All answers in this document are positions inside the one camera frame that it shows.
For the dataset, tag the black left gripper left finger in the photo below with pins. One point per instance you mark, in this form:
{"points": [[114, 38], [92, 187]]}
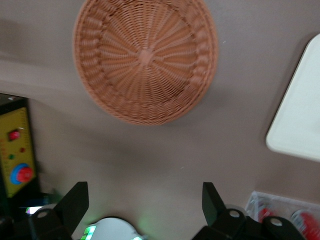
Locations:
{"points": [[72, 207]]}

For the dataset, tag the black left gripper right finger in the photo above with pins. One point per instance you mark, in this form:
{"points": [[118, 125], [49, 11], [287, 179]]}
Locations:
{"points": [[215, 215]]}

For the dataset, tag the cream plastic tray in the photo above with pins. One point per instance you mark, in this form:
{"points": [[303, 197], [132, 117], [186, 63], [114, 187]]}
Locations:
{"points": [[300, 112]]}

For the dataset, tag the round brown wicker basket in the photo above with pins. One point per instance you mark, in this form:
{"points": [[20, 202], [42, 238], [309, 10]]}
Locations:
{"points": [[145, 56]]}

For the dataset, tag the red cola bottle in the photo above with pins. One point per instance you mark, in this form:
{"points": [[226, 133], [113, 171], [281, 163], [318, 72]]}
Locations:
{"points": [[306, 222], [267, 215]]}

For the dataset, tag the clear acrylic bottle rack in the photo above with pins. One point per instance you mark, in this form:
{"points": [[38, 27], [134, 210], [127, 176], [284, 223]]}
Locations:
{"points": [[281, 205]]}

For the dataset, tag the black yellow control box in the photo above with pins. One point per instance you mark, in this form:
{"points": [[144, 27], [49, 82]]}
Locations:
{"points": [[17, 150]]}

